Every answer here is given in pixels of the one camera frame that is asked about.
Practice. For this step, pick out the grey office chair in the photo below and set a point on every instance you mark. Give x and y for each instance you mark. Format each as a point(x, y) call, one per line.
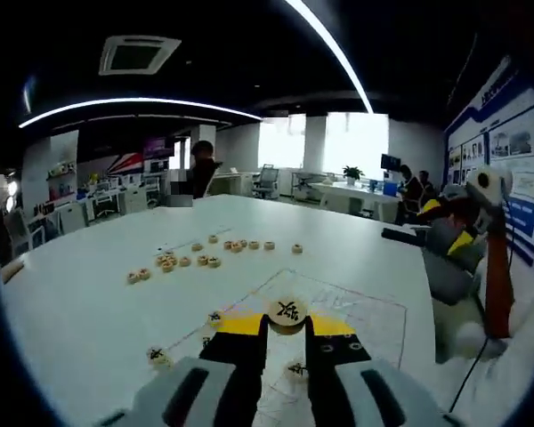
point(449, 278)

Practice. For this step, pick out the black-marked chess piece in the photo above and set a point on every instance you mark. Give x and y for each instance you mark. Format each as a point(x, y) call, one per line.
point(287, 311)

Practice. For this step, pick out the blue box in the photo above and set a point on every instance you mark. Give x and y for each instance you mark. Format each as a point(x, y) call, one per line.
point(390, 188)

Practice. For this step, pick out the blue wall poster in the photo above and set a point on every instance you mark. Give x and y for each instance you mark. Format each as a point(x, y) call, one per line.
point(516, 147)

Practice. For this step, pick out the curved ceiling light strip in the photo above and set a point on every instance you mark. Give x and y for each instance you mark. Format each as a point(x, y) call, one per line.
point(138, 101)

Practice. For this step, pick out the wooden board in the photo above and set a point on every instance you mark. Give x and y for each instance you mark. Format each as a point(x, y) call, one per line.
point(13, 271)

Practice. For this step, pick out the long ceiling light strip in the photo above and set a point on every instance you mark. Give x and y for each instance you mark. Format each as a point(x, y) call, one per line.
point(334, 49)

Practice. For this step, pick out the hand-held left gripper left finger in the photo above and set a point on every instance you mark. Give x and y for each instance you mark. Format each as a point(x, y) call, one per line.
point(178, 391)

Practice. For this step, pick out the dark monitor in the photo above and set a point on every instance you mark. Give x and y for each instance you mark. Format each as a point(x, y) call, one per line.
point(390, 161)

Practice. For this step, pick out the display shelf with colourful items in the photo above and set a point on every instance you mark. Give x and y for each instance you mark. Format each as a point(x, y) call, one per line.
point(63, 180)

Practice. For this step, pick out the clear red-lined chessboard sheet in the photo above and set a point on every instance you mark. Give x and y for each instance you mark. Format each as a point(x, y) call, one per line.
point(360, 320)

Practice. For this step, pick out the potted plant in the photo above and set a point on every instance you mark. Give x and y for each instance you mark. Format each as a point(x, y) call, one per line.
point(352, 173)

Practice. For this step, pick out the ceiling air conditioner vent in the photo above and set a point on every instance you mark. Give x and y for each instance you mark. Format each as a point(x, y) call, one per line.
point(138, 55)

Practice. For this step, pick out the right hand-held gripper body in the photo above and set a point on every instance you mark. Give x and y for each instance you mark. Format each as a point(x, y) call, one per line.
point(489, 182)

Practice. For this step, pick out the striped wall banner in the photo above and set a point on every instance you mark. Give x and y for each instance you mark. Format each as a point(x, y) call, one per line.
point(124, 164)

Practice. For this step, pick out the mesh office chair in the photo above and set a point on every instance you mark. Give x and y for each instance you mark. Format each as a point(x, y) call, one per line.
point(266, 180)

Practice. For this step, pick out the group of wooden chess pieces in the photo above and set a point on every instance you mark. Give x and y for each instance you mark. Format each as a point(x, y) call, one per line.
point(213, 261)

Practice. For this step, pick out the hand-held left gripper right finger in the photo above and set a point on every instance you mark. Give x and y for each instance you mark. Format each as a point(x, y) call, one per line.
point(374, 391)

